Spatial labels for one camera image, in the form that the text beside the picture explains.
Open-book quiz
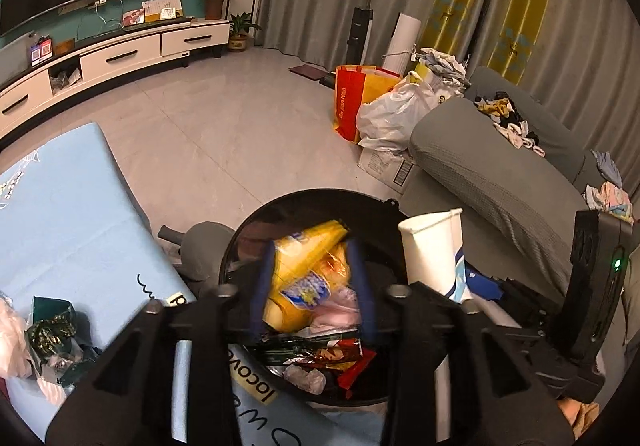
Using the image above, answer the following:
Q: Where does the white paper roll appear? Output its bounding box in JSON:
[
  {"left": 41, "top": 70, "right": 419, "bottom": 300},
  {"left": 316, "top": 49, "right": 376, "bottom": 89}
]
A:
[{"left": 382, "top": 12, "right": 421, "bottom": 74}]

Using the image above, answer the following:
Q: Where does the grey white cloth pile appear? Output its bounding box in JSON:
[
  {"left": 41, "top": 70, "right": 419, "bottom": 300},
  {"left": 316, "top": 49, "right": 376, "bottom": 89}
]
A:
[{"left": 412, "top": 46, "right": 471, "bottom": 90}]

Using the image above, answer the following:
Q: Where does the red snack bag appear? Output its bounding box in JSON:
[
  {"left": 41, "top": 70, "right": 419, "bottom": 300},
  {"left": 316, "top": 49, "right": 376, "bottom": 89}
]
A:
[{"left": 337, "top": 348, "right": 378, "bottom": 389}]

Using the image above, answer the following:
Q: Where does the red brown snack wrapper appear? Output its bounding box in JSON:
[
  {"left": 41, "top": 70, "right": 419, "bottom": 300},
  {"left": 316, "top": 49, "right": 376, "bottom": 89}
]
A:
[{"left": 302, "top": 340, "right": 365, "bottom": 366}]

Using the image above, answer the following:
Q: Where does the orange shopping bag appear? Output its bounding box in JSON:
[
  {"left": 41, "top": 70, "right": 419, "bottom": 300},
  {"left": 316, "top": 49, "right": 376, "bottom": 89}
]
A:
[{"left": 332, "top": 65, "right": 403, "bottom": 146}]

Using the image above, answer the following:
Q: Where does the small potted plant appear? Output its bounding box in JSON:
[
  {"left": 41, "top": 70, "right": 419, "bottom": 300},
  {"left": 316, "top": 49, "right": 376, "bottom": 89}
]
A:
[{"left": 227, "top": 12, "right": 263, "bottom": 52}]

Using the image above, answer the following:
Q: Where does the white desk calendar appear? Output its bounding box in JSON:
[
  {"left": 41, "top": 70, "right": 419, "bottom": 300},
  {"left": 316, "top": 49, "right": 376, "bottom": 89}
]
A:
[{"left": 142, "top": 0, "right": 182, "bottom": 22}]

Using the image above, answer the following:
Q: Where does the dark brown floor mat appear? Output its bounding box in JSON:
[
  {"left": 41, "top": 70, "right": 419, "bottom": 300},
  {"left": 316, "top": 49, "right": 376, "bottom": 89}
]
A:
[{"left": 289, "top": 64, "right": 333, "bottom": 82}]

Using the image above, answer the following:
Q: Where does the pastel clothes pile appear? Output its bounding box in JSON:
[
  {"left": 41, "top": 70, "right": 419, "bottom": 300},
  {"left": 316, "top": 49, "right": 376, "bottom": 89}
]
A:
[{"left": 585, "top": 151, "right": 633, "bottom": 222}]

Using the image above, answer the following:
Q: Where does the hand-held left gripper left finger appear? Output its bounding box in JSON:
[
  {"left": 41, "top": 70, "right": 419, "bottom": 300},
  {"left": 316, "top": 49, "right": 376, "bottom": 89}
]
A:
[{"left": 45, "top": 240, "right": 281, "bottom": 446}]

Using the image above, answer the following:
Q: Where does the grey sofa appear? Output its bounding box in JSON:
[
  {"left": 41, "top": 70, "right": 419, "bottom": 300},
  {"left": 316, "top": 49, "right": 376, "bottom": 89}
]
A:
[{"left": 400, "top": 66, "right": 640, "bottom": 377}]

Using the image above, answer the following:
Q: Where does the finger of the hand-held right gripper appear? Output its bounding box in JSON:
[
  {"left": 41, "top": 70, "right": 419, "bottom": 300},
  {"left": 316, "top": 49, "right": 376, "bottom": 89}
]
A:
[{"left": 464, "top": 262, "right": 546, "bottom": 327}]

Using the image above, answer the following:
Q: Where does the large white plastic sack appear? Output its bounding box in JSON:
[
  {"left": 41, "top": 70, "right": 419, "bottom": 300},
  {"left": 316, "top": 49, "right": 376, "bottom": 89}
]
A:
[{"left": 356, "top": 71, "right": 453, "bottom": 152}]

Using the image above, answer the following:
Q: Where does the white paper cup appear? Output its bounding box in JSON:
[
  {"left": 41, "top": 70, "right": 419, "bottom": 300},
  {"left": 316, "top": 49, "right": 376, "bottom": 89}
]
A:
[{"left": 397, "top": 207, "right": 473, "bottom": 304}]

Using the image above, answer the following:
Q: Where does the small red blue display stand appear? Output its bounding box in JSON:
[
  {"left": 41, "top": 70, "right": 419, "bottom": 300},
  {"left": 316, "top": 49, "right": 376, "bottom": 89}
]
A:
[{"left": 30, "top": 39, "right": 55, "bottom": 67}]

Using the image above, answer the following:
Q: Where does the grey padded stool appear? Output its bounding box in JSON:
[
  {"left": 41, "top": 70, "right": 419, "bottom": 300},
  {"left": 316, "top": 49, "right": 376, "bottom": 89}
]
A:
[{"left": 160, "top": 221, "right": 236, "bottom": 297}]

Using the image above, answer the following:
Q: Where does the person's right hand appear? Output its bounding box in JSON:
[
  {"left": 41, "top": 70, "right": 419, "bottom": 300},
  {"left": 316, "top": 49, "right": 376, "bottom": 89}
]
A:
[{"left": 556, "top": 397, "right": 601, "bottom": 438}]

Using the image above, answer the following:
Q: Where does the white television cabinet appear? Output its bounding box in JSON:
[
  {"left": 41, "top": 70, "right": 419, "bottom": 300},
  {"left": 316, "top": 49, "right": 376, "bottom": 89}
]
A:
[{"left": 0, "top": 19, "right": 231, "bottom": 139}]

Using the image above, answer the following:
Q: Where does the yellow snack bag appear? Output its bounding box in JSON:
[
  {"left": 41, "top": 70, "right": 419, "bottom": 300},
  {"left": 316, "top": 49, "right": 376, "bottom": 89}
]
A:
[{"left": 262, "top": 219, "right": 361, "bottom": 334}]

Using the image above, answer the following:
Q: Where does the pink plastic wrapper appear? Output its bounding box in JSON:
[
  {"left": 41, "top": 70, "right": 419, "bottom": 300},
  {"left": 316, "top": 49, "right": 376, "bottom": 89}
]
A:
[{"left": 0, "top": 299, "right": 33, "bottom": 379}]

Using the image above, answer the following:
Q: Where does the black upright vacuum cleaner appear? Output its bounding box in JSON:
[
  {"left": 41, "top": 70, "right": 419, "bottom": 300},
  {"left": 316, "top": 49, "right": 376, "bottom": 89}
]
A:
[{"left": 347, "top": 0, "right": 383, "bottom": 72}]

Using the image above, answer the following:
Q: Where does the pile of socks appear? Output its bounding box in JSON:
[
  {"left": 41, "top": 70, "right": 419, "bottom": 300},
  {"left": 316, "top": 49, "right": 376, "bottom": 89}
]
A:
[{"left": 472, "top": 91, "right": 546, "bottom": 157}]

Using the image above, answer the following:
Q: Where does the black trash bin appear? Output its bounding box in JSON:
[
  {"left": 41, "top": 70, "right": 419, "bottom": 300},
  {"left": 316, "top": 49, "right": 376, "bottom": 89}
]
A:
[{"left": 218, "top": 189, "right": 416, "bottom": 409}]

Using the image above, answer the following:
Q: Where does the cardboard box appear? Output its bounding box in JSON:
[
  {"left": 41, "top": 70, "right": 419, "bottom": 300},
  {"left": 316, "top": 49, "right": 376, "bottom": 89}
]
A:
[{"left": 357, "top": 146, "right": 421, "bottom": 192}]

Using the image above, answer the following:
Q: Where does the large green snack bag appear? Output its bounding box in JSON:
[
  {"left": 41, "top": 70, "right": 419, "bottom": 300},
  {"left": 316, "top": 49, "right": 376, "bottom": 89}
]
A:
[{"left": 25, "top": 295, "right": 103, "bottom": 388}]

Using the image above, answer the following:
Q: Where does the glass fish tank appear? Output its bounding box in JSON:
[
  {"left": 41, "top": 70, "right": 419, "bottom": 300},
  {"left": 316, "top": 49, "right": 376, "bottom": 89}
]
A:
[{"left": 0, "top": 39, "right": 31, "bottom": 77}]

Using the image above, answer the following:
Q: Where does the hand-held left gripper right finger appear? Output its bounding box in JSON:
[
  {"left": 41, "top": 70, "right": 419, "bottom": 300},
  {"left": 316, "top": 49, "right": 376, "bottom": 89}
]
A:
[{"left": 345, "top": 237, "right": 576, "bottom": 446}]

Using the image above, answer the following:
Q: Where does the wall power strip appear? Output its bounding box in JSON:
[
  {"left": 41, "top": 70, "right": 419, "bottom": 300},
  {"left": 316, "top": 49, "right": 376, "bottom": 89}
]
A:
[{"left": 60, "top": 0, "right": 128, "bottom": 12}]

